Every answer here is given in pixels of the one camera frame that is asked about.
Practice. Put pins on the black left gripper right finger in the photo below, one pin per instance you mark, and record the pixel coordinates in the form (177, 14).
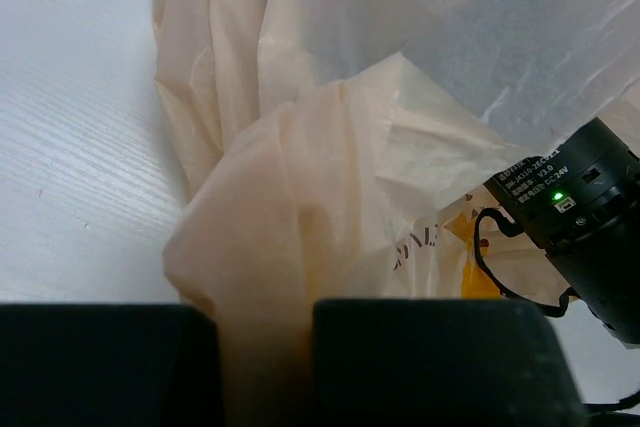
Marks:
(439, 363)

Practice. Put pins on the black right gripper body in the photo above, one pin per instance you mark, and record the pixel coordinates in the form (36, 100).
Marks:
(580, 204)

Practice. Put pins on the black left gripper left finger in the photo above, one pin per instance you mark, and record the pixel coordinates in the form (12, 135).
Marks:
(109, 365)

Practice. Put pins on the translucent banana print plastic bag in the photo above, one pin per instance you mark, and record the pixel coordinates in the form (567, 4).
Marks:
(338, 149)

